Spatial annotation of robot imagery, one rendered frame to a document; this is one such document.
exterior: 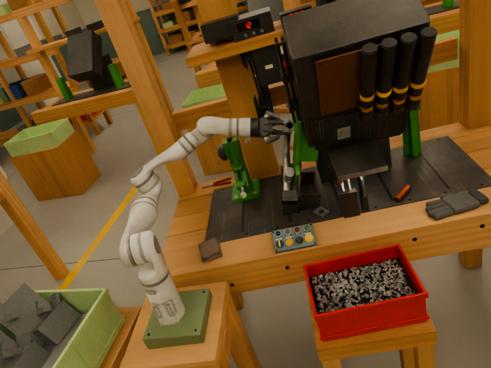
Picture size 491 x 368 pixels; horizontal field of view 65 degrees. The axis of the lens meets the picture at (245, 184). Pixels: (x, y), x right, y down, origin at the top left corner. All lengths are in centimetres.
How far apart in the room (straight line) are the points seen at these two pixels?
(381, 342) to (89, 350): 92
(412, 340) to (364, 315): 16
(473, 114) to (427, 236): 75
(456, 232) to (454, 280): 103
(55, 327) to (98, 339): 19
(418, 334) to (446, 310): 110
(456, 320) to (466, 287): 23
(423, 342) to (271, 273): 53
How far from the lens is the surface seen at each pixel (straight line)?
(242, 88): 173
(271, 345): 230
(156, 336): 133
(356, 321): 121
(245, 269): 144
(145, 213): 130
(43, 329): 161
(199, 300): 137
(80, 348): 144
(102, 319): 151
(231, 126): 149
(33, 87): 716
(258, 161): 186
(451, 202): 149
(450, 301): 240
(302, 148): 144
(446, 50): 196
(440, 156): 180
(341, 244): 140
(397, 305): 120
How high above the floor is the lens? 181
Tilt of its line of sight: 30 degrees down
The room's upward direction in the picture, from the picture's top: 18 degrees counter-clockwise
